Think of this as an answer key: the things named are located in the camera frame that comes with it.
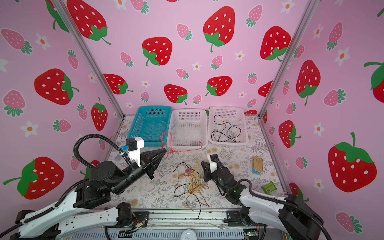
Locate aluminium corner post left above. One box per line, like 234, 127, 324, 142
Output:
52, 0, 125, 119

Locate clear plastic bag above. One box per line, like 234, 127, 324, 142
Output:
114, 145, 129, 162

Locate white basket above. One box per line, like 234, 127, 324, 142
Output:
167, 109, 208, 151
208, 106, 249, 148

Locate teal plastic basket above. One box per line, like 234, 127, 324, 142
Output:
127, 106, 172, 148

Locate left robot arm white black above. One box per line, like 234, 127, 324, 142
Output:
1, 134, 167, 240

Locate white basket right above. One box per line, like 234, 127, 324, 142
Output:
208, 106, 249, 148

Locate aluminium corner post right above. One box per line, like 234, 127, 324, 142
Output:
259, 0, 320, 119

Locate white basket middle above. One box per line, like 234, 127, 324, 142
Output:
167, 109, 208, 151

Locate black wire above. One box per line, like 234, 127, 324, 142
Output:
173, 161, 202, 220
211, 114, 242, 144

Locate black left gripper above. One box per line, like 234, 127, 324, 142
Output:
112, 147, 165, 197

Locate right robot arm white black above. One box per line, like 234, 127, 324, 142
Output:
201, 159, 332, 240

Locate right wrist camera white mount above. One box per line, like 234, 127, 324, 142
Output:
208, 154, 220, 173

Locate green wipes packet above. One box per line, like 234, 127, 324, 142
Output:
261, 181, 278, 195

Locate aluminium corner post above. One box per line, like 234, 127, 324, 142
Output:
52, 0, 125, 119
259, 0, 320, 119

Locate red yellow wire bundle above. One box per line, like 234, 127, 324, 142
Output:
175, 160, 211, 211

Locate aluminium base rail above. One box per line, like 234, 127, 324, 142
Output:
59, 208, 316, 240

